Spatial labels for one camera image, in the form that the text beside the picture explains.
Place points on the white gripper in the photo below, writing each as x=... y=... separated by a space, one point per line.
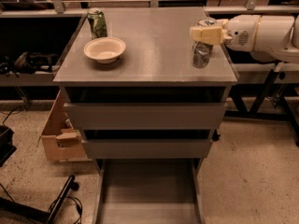
x=241 y=32

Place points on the silver redbull can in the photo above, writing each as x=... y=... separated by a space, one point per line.
x=201 y=51

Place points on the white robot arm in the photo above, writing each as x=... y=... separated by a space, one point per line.
x=268 y=37

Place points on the grey drawer cabinet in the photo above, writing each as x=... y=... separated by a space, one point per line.
x=156 y=68

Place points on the green soda can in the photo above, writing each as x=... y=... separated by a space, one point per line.
x=97 y=21

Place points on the grey top drawer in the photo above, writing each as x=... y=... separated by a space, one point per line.
x=145 y=116

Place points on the grey drawer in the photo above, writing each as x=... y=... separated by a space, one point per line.
x=148 y=192
x=147 y=148
x=145 y=116

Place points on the grey middle drawer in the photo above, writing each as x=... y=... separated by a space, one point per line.
x=147 y=148

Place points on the grey bottom drawer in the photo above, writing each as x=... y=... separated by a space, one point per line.
x=148 y=192

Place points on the white paper bowl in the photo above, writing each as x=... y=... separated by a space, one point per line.
x=105 y=49

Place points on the cardboard box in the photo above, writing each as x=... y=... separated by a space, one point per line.
x=61 y=142

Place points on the black box at left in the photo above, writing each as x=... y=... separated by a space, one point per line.
x=6 y=144

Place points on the black chair base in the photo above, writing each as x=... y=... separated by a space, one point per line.
x=44 y=217

